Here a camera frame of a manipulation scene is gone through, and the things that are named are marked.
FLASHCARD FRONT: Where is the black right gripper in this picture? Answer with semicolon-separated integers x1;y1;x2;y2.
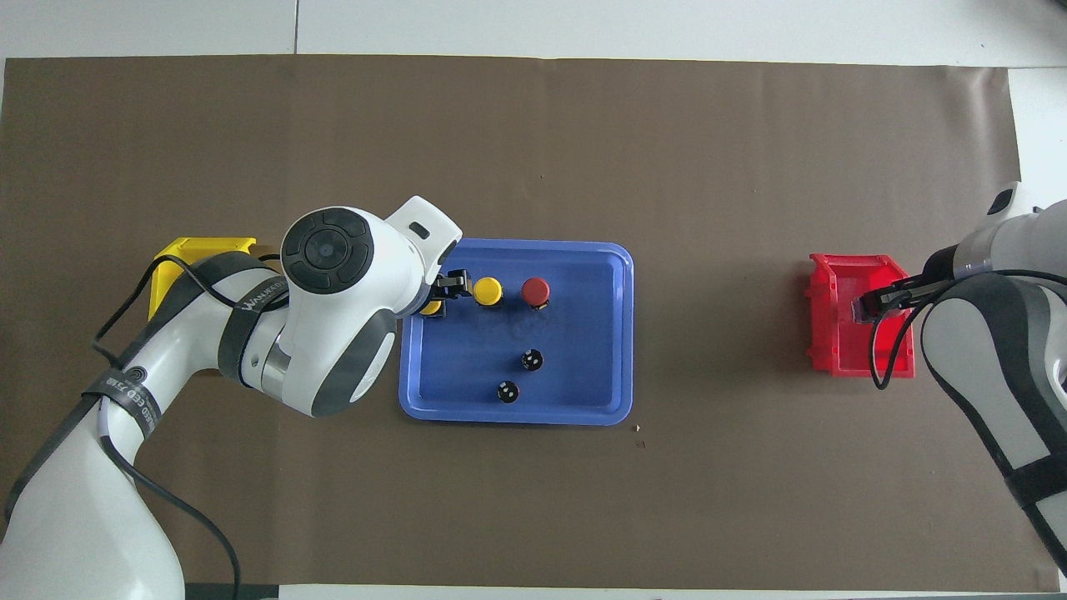
871;247;961;316

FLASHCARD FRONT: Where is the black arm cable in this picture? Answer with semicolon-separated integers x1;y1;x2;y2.
869;275;943;391
90;252;288;600

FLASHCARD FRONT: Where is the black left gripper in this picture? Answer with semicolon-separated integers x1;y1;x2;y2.
428;269;474;303

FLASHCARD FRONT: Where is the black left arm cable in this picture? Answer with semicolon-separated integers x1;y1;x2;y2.
90;252;288;600

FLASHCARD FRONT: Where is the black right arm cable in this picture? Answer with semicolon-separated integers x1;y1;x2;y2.
869;275;943;391

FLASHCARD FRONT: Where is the yellow plastic bin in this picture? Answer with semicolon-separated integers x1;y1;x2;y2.
148;237;259;326

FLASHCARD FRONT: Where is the blue plastic tray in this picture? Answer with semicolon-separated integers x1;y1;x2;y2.
398;238;634;427

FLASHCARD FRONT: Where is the brown paper table mat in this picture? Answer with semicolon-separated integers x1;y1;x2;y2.
0;54;1039;588

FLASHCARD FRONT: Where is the red plastic bin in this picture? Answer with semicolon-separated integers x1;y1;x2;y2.
804;252;916;378

